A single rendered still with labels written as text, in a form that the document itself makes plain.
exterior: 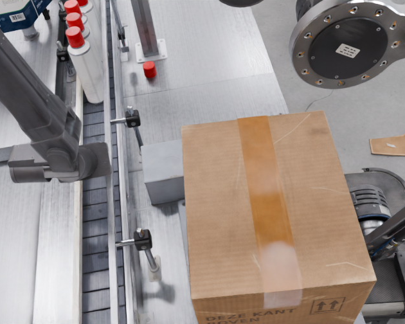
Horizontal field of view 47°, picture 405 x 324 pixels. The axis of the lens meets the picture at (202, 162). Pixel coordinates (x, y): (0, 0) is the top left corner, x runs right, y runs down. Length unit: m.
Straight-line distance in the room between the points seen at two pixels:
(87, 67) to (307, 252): 0.69
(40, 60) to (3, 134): 0.27
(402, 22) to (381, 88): 1.61
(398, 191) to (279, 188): 1.15
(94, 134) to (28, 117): 0.43
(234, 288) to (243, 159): 0.21
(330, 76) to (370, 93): 1.54
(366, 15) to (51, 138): 0.55
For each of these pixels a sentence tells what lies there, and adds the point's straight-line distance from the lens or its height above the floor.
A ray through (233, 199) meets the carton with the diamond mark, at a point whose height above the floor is 1.12.
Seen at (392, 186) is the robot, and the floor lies 0.24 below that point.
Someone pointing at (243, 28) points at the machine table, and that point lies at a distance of 1.43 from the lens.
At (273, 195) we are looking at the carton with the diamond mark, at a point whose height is 1.12.
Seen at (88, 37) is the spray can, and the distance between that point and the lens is 1.15.
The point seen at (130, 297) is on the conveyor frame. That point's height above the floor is 0.88.
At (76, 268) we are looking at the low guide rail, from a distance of 0.92.
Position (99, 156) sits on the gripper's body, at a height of 1.01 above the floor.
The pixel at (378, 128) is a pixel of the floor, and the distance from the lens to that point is 2.31.
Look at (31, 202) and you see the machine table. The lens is 1.14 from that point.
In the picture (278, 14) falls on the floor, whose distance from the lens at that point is 2.89.
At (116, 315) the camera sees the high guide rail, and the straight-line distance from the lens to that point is 0.81.
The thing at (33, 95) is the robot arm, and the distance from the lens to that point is 0.70.
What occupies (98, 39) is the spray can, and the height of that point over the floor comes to 0.95.
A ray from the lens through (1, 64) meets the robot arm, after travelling 0.67.
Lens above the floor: 1.70
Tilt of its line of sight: 53 degrees down
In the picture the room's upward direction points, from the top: 8 degrees counter-clockwise
